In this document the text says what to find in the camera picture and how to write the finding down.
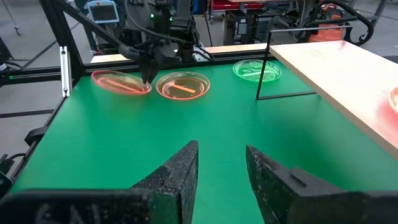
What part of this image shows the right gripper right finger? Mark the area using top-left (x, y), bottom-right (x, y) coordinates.
top-left (246, 144), bottom-right (398, 224)

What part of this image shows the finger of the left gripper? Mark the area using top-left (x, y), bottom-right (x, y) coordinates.
top-left (149, 62), bottom-right (161, 84)
top-left (139, 60), bottom-right (150, 84)

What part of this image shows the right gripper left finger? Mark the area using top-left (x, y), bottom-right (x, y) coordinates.
top-left (0, 140), bottom-right (199, 224)

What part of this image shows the orange plate with yellow stripe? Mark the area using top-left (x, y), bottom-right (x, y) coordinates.
top-left (91, 70), bottom-right (152, 96)

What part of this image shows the green translucent plate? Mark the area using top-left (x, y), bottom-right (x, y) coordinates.
top-left (232, 58), bottom-right (283, 83)

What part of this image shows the wooden shelf with black legs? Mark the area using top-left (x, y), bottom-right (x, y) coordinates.
top-left (256, 25), bottom-right (398, 161)

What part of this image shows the orange plate with red stripe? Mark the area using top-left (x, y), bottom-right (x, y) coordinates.
top-left (155, 71), bottom-right (211, 101)

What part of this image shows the blue framed tablet screen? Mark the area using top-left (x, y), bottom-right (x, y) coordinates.
top-left (86, 0), bottom-right (121, 24)

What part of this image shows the green table mat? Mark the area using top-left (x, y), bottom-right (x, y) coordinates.
top-left (11, 60), bottom-right (398, 224)

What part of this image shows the black computer tower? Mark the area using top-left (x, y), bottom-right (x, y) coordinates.
top-left (249, 11), bottom-right (275, 44)
top-left (223, 9), bottom-right (251, 46)

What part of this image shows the red tool chest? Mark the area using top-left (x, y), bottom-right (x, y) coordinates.
top-left (211, 0), bottom-right (265, 11)

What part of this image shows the red translucent plate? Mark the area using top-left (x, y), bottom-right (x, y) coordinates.
top-left (387, 86), bottom-right (398, 115)

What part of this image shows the orange and black machine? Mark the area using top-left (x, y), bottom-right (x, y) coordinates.
top-left (306, 0), bottom-right (376, 47)

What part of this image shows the silver metal bracket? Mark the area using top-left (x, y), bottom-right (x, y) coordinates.
top-left (59, 45), bottom-right (73, 98)

